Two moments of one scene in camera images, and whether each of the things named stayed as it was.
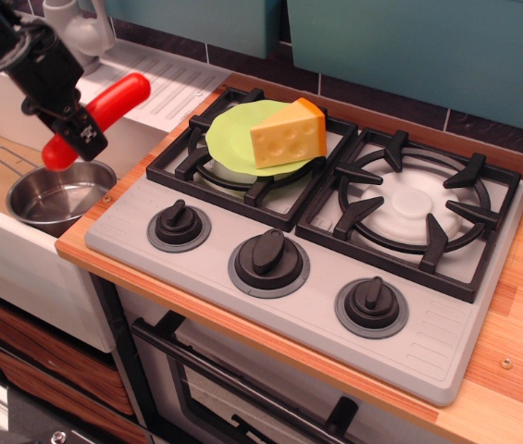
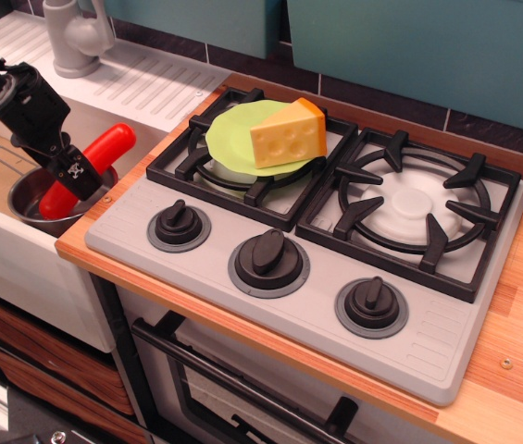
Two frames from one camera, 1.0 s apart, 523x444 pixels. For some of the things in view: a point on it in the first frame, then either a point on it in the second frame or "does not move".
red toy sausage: [105, 107] to [56, 200]
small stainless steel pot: [55, 201] does not move
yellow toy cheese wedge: [294, 134] does not move
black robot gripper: [48, 75] to [26, 106]
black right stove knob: [371, 308] does not move
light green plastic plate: [228, 139] does not move
